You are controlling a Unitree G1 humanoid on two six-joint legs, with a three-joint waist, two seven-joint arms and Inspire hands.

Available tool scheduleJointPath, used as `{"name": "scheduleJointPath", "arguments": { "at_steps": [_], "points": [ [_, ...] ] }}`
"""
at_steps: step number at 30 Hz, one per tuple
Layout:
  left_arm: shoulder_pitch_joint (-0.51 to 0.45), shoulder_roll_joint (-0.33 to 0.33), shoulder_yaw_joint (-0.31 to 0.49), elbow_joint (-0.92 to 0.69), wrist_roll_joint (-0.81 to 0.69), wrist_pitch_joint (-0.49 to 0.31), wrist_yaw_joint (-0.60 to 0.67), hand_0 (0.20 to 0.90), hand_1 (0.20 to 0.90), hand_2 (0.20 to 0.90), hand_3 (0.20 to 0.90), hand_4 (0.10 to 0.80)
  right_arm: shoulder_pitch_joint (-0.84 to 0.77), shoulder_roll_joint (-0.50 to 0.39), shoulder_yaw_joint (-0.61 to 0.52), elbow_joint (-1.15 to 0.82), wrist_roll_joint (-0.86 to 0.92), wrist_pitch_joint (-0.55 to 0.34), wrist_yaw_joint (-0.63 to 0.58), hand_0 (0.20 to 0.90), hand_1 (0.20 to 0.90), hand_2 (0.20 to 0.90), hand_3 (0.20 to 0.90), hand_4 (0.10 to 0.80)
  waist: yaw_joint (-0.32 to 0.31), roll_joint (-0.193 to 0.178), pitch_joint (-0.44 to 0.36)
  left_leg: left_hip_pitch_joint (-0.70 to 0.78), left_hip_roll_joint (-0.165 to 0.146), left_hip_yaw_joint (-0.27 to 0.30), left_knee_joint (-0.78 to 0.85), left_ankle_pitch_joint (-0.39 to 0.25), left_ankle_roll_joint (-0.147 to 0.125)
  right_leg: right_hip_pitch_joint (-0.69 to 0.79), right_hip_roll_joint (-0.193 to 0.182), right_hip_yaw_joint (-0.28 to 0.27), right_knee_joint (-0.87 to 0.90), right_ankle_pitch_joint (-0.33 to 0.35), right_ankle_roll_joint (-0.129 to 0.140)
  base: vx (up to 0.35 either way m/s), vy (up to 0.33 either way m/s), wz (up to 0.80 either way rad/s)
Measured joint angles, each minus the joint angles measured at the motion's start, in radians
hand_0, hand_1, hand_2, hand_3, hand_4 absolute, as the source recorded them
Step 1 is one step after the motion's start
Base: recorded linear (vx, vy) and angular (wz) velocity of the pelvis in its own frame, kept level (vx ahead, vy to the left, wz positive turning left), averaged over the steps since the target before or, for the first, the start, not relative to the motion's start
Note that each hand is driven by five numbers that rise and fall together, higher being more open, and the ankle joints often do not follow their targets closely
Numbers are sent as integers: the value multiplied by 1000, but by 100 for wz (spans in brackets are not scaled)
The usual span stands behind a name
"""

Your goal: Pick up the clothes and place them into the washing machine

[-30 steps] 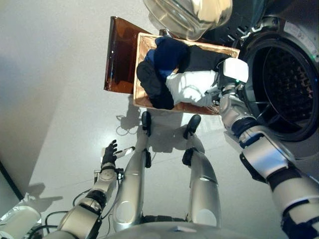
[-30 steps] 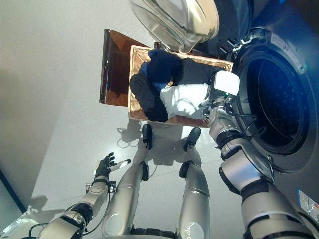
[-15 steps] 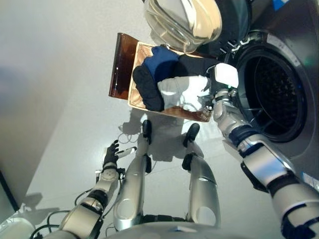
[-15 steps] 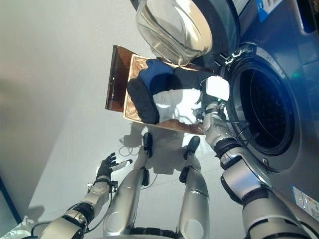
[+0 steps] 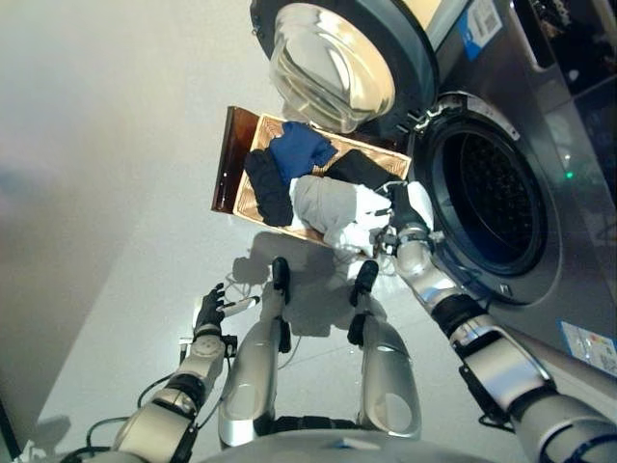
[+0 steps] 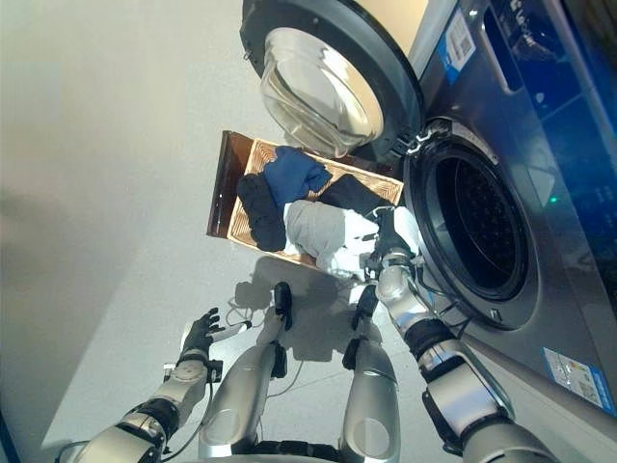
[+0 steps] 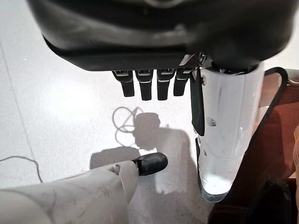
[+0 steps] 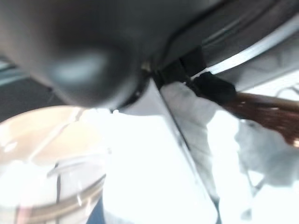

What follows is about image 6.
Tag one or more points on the rectangular wicker laundry basket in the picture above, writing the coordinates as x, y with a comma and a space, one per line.
260, 154

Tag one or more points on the white garment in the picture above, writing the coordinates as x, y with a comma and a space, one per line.
318, 231

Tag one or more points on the silver robot leg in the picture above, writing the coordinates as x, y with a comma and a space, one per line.
241, 386
371, 386

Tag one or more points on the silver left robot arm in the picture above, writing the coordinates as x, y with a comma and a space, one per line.
183, 381

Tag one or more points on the silver left robot leg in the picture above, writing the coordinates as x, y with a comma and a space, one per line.
241, 386

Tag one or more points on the black smooth garment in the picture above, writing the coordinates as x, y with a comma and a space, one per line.
352, 195

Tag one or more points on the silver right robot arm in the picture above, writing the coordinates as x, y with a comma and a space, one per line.
458, 386

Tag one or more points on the energy label sticker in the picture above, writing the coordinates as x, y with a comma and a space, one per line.
578, 381

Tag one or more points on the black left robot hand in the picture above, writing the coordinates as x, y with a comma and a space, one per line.
197, 337

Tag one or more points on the blue garment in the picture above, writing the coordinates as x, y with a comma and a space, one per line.
294, 178

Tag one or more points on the round washing machine door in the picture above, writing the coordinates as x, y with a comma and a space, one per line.
328, 82

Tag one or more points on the dark grey washing machine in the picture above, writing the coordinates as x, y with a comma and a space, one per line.
554, 265

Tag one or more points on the grey robot torso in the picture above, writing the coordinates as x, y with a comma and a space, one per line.
289, 453

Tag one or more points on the silver right robot leg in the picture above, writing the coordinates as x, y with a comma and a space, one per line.
371, 386

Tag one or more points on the black fuzzy garment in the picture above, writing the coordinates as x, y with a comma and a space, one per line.
262, 217

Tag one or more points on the blue code sticker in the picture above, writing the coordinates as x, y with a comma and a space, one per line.
458, 43

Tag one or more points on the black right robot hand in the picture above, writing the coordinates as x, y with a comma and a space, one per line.
389, 238

